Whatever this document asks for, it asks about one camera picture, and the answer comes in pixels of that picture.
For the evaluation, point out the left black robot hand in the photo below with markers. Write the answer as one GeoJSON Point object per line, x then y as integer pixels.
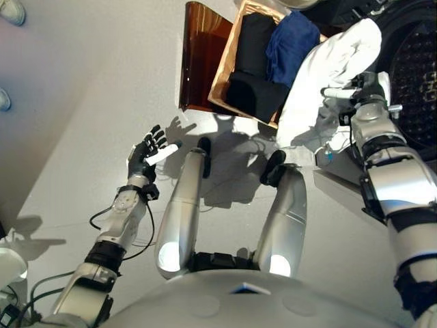
{"type": "Point", "coordinates": [140, 160]}

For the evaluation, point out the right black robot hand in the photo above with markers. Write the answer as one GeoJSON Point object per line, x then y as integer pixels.
{"type": "Point", "coordinates": [373, 87]}

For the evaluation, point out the light grey sweatshirt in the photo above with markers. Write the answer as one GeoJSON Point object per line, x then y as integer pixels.
{"type": "Point", "coordinates": [314, 89]}

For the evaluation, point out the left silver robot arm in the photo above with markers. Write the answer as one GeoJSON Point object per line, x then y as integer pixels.
{"type": "Point", "coordinates": [116, 218]}

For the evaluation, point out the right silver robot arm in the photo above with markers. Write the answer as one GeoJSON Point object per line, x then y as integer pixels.
{"type": "Point", "coordinates": [396, 171]}

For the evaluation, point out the grey front-load washing machine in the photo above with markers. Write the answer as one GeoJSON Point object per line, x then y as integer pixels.
{"type": "Point", "coordinates": [413, 68]}

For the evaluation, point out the round washing machine door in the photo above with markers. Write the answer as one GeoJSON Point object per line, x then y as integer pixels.
{"type": "Point", "coordinates": [297, 3]}

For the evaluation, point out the left silver robot leg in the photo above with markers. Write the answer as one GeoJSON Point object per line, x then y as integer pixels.
{"type": "Point", "coordinates": [181, 212]}

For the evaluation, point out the silver robot leg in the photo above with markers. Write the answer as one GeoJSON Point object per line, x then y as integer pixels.
{"type": "Point", "coordinates": [286, 218]}
{"type": "Point", "coordinates": [181, 212]}

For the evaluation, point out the dark blue garment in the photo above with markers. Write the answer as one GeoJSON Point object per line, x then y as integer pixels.
{"type": "Point", "coordinates": [290, 48]}

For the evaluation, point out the white appliance platform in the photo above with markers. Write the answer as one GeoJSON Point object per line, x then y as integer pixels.
{"type": "Point", "coordinates": [341, 181]}

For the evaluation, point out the brown acrylic stool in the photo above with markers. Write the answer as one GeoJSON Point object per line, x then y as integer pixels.
{"type": "Point", "coordinates": [201, 61]}

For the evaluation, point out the black folded garment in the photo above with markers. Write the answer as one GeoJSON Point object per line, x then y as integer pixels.
{"type": "Point", "coordinates": [252, 68]}

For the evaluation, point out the woven wicker laundry basket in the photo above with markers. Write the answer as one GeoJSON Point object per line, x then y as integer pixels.
{"type": "Point", "coordinates": [223, 68]}

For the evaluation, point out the white sneaker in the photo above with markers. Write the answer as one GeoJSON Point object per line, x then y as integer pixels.
{"type": "Point", "coordinates": [4, 99]}
{"type": "Point", "coordinates": [12, 10]}

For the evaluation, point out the right silver robot leg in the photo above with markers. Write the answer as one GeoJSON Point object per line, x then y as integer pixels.
{"type": "Point", "coordinates": [286, 218]}

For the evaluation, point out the silver robot torso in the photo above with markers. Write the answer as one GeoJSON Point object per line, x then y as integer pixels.
{"type": "Point", "coordinates": [218, 300]}

